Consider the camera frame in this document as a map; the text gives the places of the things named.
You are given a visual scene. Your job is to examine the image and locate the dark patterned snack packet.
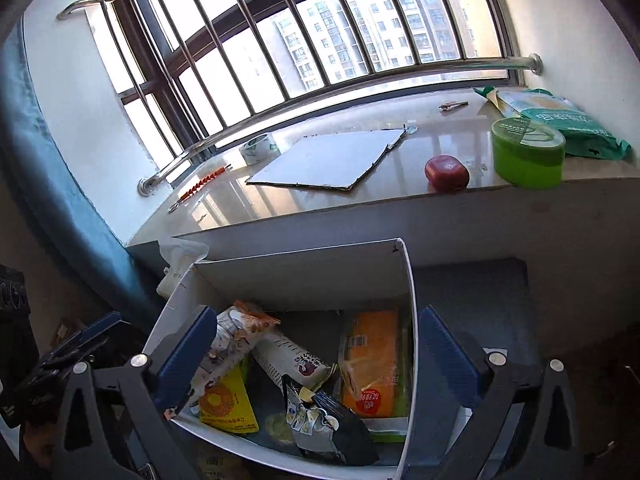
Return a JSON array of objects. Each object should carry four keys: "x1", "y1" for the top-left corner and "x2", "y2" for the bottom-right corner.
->
[{"x1": 282, "y1": 375, "x2": 381, "y2": 467}]

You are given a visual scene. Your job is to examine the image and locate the white cardboard box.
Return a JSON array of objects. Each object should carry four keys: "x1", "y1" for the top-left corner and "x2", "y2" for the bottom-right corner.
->
[{"x1": 142, "y1": 237, "x2": 420, "y2": 480}]

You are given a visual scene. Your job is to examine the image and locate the tall pale snack bag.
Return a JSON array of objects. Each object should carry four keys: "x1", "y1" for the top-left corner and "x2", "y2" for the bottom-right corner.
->
[{"x1": 250, "y1": 332, "x2": 338, "y2": 391}]

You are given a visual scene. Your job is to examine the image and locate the tissue pack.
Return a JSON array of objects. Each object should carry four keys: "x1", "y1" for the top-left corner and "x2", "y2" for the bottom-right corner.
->
[{"x1": 156, "y1": 240, "x2": 208, "y2": 298}]

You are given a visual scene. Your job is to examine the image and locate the steel window guard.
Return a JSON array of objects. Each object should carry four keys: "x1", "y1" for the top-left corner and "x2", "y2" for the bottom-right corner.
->
[{"x1": 56, "y1": 0, "x2": 543, "y2": 196}]

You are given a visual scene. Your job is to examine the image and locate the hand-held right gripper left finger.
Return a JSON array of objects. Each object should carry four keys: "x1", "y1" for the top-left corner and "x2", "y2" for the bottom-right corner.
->
[{"x1": 50, "y1": 306, "x2": 219, "y2": 480}]

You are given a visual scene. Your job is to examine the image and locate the flat cardboard sheet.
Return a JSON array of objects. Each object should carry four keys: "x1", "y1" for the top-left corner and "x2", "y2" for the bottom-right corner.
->
[{"x1": 246, "y1": 129, "x2": 407, "y2": 192}]

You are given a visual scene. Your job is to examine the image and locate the pale nut print snack packet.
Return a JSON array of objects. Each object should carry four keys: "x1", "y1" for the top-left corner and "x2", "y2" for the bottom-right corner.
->
[{"x1": 192, "y1": 300, "x2": 281, "y2": 401}]

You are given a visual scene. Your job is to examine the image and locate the green plastic bag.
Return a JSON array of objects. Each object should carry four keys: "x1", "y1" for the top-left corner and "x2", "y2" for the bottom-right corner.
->
[{"x1": 474, "y1": 86, "x2": 632, "y2": 162}]

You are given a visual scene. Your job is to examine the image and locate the yellow snack packet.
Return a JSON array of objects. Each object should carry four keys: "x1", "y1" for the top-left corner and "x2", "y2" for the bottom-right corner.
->
[{"x1": 197, "y1": 365, "x2": 261, "y2": 433}]

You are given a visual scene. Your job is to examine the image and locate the blue-grey tablecloth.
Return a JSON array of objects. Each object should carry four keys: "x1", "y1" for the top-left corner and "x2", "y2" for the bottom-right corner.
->
[{"x1": 414, "y1": 257, "x2": 543, "y2": 411}]

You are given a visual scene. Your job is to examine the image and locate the small red case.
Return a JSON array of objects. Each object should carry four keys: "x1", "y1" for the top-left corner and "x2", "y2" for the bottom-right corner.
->
[{"x1": 425, "y1": 155, "x2": 470, "y2": 192}]

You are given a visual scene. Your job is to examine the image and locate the orange bread packet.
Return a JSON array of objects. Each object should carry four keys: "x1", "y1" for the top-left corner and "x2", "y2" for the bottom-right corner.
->
[{"x1": 336, "y1": 307, "x2": 413, "y2": 420}]

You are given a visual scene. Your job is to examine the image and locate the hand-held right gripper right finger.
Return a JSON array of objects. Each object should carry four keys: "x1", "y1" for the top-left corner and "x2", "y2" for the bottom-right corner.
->
[{"x1": 417, "y1": 306, "x2": 585, "y2": 480}]

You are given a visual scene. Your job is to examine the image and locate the red-handled tool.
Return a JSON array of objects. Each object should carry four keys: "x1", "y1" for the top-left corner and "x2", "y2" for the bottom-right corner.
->
[{"x1": 167, "y1": 162, "x2": 232, "y2": 213}]

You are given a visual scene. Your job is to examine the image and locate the clear tape roll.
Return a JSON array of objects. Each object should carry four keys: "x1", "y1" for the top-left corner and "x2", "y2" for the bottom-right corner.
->
[{"x1": 239, "y1": 132, "x2": 278, "y2": 166}]

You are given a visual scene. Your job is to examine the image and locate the green round container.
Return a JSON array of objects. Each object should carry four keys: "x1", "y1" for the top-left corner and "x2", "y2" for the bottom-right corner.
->
[{"x1": 491, "y1": 117, "x2": 567, "y2": 190}]

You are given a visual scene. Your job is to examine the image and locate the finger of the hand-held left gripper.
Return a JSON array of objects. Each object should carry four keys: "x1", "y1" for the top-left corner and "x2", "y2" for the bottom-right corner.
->
[
  {"x1": 20, "y1": 342, "x2": 112, "y2": 392},
  {"x1": 47, "y1": 311, "x2": 123, "y2": 361}
]

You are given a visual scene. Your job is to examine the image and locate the blue curtain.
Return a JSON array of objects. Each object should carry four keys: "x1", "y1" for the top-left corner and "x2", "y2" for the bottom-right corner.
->
[{"x1": 0, "y1": 20, "x2": 166, "y2": 321}]

